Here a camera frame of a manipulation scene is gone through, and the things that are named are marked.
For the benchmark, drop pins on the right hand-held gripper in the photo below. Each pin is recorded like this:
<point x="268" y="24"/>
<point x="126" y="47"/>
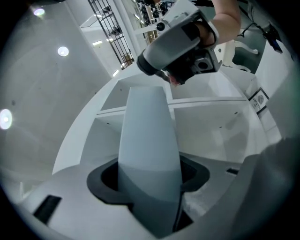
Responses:
<point x="178" y="12"/>

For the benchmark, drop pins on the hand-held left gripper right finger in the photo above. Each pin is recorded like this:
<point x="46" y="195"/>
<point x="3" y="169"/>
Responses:
<point x="211" y="187"/>

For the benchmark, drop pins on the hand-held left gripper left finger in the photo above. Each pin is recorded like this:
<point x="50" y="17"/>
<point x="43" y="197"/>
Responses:
<point x="70" y="206"/>

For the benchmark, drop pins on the white shelving unit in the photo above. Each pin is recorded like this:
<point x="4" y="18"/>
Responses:
<point x="206" y="131"/>

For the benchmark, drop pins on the person's right forearm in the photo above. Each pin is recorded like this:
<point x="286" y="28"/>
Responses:
<point x="227" y="21"/>

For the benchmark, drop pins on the person's right hand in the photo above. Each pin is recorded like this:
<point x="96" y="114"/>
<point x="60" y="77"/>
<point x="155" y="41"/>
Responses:
<point x="207" y="35"/>

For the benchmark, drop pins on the black metal railing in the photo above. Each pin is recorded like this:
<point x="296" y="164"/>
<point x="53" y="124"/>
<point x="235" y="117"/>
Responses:
<point x="112" y="35"/>

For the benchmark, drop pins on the white ornate vanity table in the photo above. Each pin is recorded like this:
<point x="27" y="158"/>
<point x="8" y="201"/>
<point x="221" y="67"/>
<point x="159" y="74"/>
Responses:
<point x="230" y="50"/>

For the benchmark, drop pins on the black framed picture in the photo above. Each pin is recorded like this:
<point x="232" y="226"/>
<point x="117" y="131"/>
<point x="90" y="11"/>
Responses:
<point x="259" y="100"/>

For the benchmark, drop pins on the round ceiling lamp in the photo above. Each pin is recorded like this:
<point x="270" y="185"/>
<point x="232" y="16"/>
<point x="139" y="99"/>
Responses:
<point x="5" y="119"/>
<point x="62" y="51"/>
<point x="38" y="11"/>

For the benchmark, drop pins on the black device with blue screen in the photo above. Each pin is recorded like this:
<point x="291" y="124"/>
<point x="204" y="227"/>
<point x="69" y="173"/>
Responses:
<point x="275" y="43"/>

